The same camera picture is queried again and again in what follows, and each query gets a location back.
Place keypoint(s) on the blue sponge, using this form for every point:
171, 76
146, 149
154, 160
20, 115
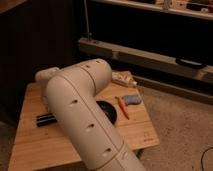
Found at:
132, 99

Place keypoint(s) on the orange marker pen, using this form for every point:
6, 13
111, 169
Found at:
123, 107

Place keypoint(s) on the black handle on beam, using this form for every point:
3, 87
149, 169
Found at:
190, 64

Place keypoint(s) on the crumpled white packet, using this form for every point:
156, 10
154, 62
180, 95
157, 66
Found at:
123, 78

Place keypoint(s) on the black whiteboard eraser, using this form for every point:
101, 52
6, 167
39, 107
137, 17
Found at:
45, 119

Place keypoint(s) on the vertical metal pole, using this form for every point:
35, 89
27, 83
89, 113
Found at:
88, 33

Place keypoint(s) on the wooden shelf with items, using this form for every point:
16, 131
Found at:
178, 7

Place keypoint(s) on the black round bowl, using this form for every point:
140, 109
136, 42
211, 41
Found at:
106, 112

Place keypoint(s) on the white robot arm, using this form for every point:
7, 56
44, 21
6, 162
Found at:
69, 94

